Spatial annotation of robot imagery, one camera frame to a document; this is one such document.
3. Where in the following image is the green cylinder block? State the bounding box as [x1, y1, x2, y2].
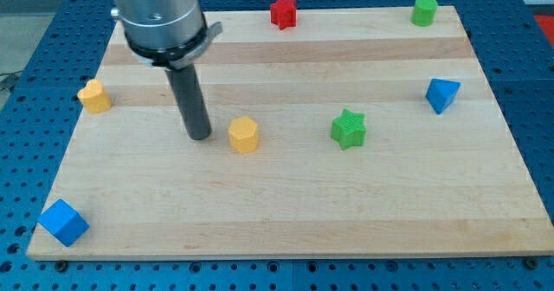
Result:
[410, 0, 438, 27]

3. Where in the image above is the green star block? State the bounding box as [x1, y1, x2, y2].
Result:
[331, 108, 367, 150]

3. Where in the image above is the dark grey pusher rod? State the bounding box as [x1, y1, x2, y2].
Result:
[165, 65, 212, 140]

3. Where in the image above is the wooden board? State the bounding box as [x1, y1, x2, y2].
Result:
[27, 6, 553, 261]

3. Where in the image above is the red star block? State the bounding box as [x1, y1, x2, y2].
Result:
[270, 0, 297, 29]

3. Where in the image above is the blue triangular prism block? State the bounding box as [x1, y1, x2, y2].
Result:
[425, 78, 461, 114]

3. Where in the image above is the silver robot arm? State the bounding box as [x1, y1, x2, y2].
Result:
[111, 0, 222, 140]

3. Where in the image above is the yellow heart block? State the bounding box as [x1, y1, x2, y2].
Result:
[77, 79, 112, 113]

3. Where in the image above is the yellow hexagon block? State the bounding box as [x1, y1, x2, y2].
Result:
[228, 116, 259, 153]

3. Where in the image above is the blue cube block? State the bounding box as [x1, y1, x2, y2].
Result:
[38, 199, 89, 247]

